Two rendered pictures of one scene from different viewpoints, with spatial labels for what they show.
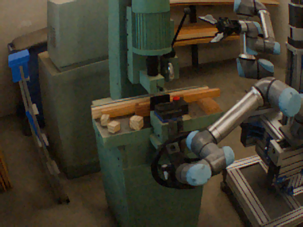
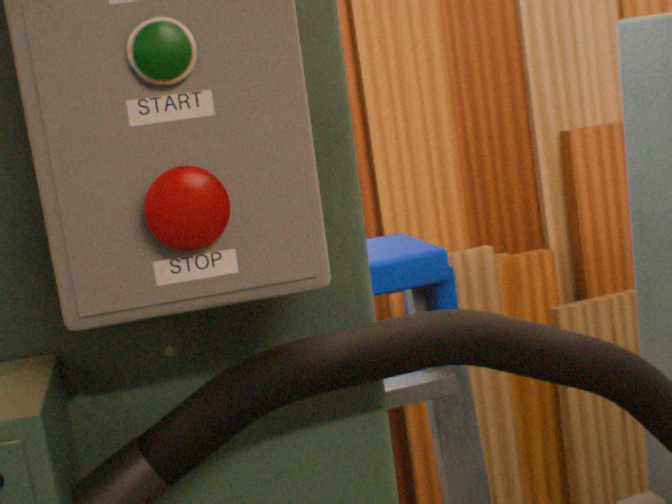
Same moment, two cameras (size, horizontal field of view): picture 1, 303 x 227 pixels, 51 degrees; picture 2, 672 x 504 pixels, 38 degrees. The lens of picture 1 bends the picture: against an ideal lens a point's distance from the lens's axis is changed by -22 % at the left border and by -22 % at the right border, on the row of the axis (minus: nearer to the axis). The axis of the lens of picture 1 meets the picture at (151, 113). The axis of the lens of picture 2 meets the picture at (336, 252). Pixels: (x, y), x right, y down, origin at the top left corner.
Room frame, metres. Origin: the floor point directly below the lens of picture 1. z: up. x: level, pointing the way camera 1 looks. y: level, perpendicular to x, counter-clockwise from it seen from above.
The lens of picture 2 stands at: (2.18, -0.40, 1.40)
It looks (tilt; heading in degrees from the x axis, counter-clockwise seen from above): 11 degrees down; 99
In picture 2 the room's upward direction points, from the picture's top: 7 degrees counter-clockwise
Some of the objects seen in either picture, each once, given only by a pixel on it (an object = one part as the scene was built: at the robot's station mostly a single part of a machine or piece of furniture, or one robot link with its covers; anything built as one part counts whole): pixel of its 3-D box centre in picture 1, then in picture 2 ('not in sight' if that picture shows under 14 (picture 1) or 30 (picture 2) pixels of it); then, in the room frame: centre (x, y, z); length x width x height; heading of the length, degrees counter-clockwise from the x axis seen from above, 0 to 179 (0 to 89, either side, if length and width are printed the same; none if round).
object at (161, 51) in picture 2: not in sight; (162, 51); (2.07, -0.07, 1.42); 0.02 x 0.01 x 0.02; 20
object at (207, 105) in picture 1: (209, 103); not in sight; (1.71, -0.28, 0.92); 0.14 x 0.09 x 0.04; 20
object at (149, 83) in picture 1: (151, 82); not in sight; (1.73, -0.01, 1.03); 0.14 x 0.07 x 0.09; 20
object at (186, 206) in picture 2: not in sight; (187, 208); (2.07, -0.07, 1.36); 0.03 x 0.01 x 0.03; 20
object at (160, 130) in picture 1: (170, 123); not in sight; (1.53, -0.08, 0.92); 0.15 x 0.13 x 0.09; 110
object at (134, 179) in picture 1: (147, 182); not in sight; (1.82, 0.03, 0.36); 0.58 x 0.45 x 0.71; 20
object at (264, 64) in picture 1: (265, 71); not in sight; (2.02, -0.71, 0.98); 0.13 x 0.12 x 0.14; 79
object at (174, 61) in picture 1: (168, 67); not in sight; (1.94, -0.10, 1.02); 0.09 x 0.07 x 0.12; 110
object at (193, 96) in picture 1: (165, 102); not in sight; (1.73, -0.06, 0.92); 0.62 x 0.02 x 0.04; 110
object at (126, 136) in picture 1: (163, 123); not in sight; (1.61, -0.05, 0.87); 0.61 x 0.30 x 0.06; 110
